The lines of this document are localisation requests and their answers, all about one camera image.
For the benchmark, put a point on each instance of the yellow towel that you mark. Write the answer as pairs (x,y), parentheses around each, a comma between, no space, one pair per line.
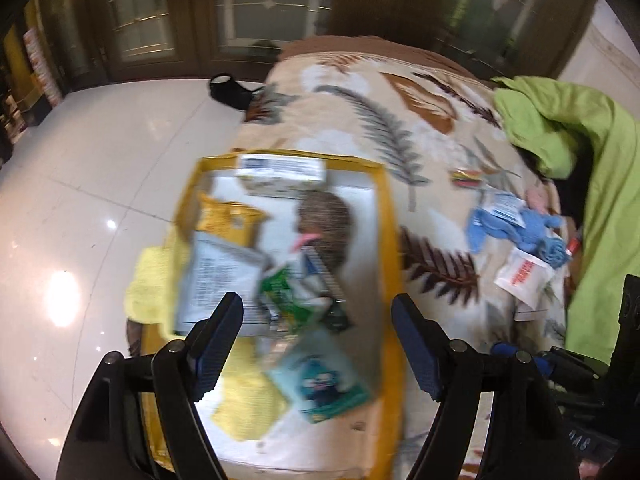
(250,400)

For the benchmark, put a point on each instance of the brown hedgehog plush toy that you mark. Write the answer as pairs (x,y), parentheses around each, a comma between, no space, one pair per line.
(325,220)

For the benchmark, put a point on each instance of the white wet wipes packet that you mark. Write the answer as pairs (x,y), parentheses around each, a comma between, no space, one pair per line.
(215,275)

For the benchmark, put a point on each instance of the blue towel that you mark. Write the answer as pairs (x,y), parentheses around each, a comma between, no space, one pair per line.
(500,234)

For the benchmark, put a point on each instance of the teal tissue pack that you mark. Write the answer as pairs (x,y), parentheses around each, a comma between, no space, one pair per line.
(320,380)

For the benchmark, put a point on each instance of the red and white tube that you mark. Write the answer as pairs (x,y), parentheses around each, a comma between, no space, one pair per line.
(574,246)

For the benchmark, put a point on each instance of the yellow orange packet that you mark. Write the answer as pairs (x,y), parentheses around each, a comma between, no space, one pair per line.
(225,220)

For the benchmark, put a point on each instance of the green quilt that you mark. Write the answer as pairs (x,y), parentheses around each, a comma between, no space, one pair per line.
(610,185)

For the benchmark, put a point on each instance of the lemon print tissue pack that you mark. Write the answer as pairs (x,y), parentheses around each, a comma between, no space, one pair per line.
(280,172)

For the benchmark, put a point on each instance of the bag of coloured sticks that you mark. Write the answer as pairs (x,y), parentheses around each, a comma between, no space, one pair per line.
(467,178)

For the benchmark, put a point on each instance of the brown bed sheet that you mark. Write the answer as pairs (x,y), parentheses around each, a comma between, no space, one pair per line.
(370,47)

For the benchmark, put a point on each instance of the leaf print blanket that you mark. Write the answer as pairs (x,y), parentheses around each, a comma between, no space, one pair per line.
(380,100)

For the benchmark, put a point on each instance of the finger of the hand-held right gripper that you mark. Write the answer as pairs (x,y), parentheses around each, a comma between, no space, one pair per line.
(575,375)
(502,350)

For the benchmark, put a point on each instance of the green sachet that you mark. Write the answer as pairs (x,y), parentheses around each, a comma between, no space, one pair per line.
(282,290)

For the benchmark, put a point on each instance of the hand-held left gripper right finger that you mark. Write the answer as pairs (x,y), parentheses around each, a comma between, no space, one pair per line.
(420,350)

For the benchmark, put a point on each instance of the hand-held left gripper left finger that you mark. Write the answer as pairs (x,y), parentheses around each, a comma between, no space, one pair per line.
(220,350)

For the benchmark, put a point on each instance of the black slipper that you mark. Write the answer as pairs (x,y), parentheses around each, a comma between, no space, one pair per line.
(230,90)

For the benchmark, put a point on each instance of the white packet with red print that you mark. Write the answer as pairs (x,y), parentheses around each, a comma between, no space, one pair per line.
(522,275)

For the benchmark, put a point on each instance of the wooden glass door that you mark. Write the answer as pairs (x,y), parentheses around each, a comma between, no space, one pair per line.
(500,10)
(140,10)
(270,5)

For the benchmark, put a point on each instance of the stack of red white cartons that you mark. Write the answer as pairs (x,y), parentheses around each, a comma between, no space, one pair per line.
(42,65)

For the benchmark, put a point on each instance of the white box with yellow tape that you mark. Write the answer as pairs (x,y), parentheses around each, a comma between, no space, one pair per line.
(362,200)

